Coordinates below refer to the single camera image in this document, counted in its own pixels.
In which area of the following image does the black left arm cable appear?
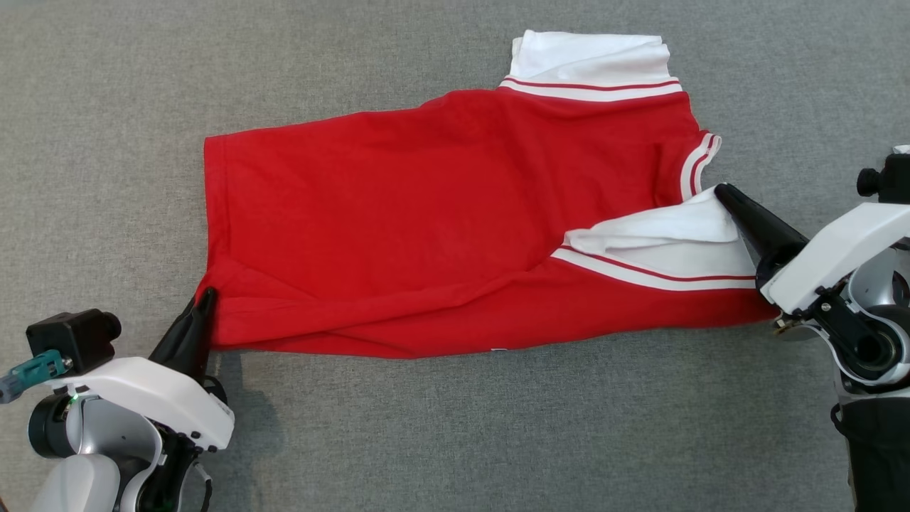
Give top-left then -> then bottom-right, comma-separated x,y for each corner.
186,461 -> 214,512

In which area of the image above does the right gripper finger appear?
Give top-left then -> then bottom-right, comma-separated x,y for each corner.
716,183 -> 810,263
714,186 -> 787,287

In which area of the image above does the red jersey with black lettering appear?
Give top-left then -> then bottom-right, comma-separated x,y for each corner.
196,30 -> 779,360

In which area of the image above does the teal left camera connector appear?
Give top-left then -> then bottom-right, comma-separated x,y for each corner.
0,350 -> 72,405

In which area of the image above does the grey fabric sofa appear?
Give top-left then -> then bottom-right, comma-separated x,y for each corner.
0,0 -> 910,512

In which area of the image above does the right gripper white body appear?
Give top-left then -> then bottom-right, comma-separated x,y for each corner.
759,203 -> 910,315

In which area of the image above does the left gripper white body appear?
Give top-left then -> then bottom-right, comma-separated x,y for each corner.
46,357 -> 235,452

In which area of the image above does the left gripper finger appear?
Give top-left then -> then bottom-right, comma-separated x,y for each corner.
149,297 -> 201,365
171,287 -> 218,385

